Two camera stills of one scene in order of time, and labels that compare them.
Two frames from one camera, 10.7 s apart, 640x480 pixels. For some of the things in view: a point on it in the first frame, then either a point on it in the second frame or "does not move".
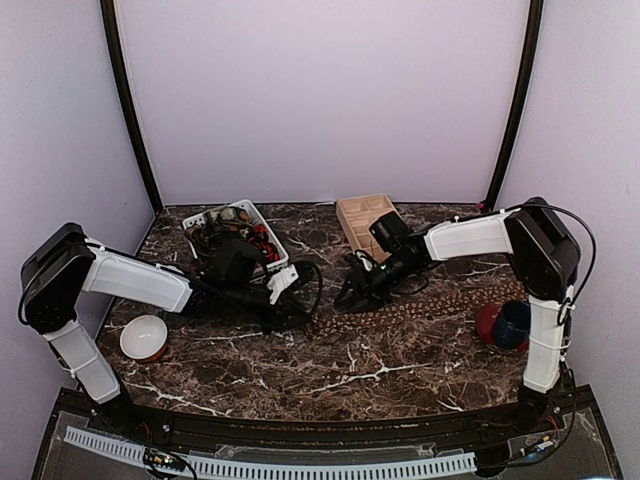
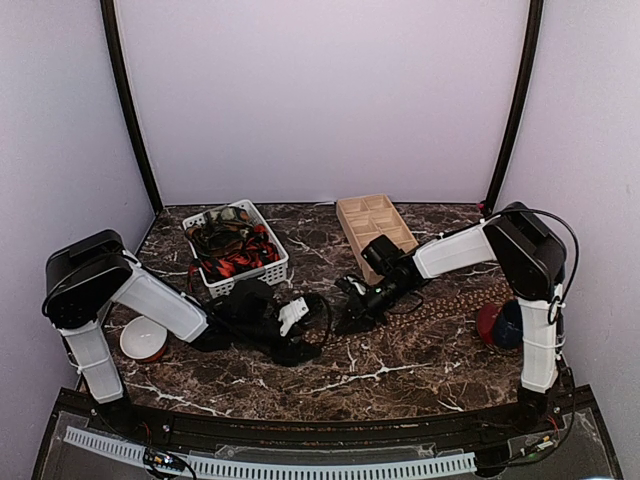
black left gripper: x=276 y=321 -> x=289 y=353
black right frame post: x=536 y=17 does not move
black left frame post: x=109 y=9 does not move
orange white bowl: x=144 y=338 does not move
